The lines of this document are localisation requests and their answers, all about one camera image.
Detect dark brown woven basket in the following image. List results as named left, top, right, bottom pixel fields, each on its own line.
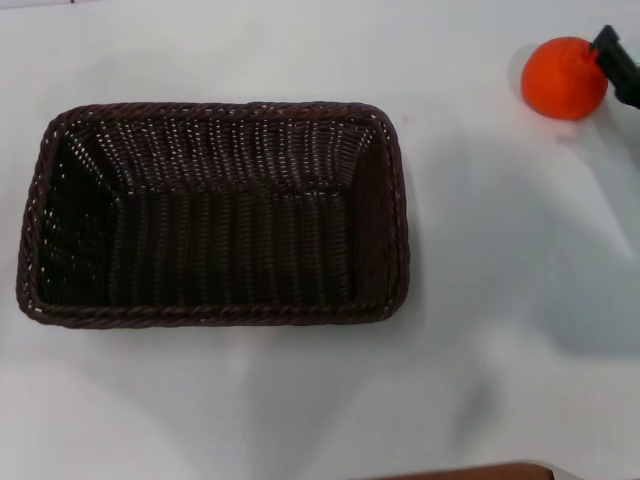
left=15, top=101, right=411, bottom=332

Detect orange toy fruit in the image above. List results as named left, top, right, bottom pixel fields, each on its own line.
left=520, top=37, right=610, bottom=121

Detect white tablecloth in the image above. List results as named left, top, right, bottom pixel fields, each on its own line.
left=0, top=0, right=640, bottom=480

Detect brown wooden edge piece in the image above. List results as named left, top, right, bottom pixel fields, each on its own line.
left=383, top=461, right=557, bottom=480

